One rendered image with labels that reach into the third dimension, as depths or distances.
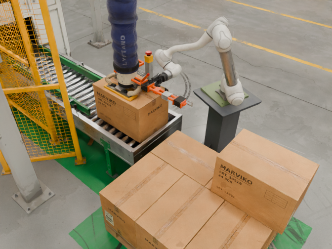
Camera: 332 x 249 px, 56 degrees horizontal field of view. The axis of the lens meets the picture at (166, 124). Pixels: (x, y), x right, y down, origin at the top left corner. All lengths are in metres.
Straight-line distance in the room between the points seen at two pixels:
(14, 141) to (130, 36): 1.28
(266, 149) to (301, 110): 2.25
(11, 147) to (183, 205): 1.49
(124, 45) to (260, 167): 1.39
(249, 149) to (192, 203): 0.60
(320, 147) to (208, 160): 1.71
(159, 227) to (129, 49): 1.40
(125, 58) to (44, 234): 1.71
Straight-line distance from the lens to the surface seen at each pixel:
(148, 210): 2.43
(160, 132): 2.93
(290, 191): 2.20
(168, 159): 2.76
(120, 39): 2.57
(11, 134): 2.81
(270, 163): 2.32
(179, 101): 2.48
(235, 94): 2.84
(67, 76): 4.01
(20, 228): 3.24
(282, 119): 4.34
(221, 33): 2.52
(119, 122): 2.97
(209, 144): 3.57
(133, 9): 2.50
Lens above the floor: 2.56
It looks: 40 degrees down
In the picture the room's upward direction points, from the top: 1 degrees clockwise
